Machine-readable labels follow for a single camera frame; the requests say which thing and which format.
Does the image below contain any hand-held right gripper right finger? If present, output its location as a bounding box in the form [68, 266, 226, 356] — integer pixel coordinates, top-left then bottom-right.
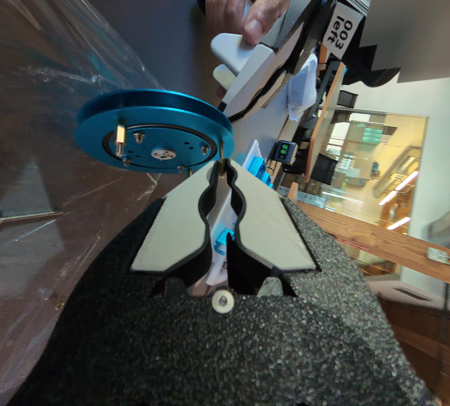
[225, 159, 320, 273]

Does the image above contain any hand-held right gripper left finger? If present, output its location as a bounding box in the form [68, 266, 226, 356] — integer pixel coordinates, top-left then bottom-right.
[130, 160, 221, 277]

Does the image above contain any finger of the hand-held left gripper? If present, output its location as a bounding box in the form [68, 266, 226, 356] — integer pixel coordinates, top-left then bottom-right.
[259, 70, 288, 110]
[221, 44, 294, 120]

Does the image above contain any blue metal turntable disc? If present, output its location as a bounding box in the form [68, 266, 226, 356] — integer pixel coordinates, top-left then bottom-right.
[75, 89, 235, 176]

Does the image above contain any wooden edged desk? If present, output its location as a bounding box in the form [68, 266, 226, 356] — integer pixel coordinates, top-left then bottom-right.
[302, 40, 349, 183]

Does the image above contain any white wrapped package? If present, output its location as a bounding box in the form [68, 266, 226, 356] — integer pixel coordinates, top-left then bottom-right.
[286, 53, 319, 122]

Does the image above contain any white foam sheet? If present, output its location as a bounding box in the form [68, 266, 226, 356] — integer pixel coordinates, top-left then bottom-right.
[206, 139, 262, 288]

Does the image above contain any grey power station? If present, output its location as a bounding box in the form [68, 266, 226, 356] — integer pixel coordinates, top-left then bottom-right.
[274, 139, 300, 164]

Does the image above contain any black monitor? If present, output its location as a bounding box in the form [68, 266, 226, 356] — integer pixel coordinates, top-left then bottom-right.
[309, 153, 339, 186]

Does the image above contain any wooden beam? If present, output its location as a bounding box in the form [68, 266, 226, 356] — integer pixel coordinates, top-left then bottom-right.
[295, 198, 450, 277]

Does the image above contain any glass partition window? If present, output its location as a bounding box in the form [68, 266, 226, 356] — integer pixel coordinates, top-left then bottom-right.
[316, 110, 429, 227]

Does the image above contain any long metal bolt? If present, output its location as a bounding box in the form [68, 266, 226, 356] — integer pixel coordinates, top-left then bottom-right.
[0, 211, 64, 226]

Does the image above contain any clear plastic bag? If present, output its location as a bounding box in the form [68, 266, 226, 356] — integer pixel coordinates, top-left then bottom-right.
[0, 0, 169, 389]

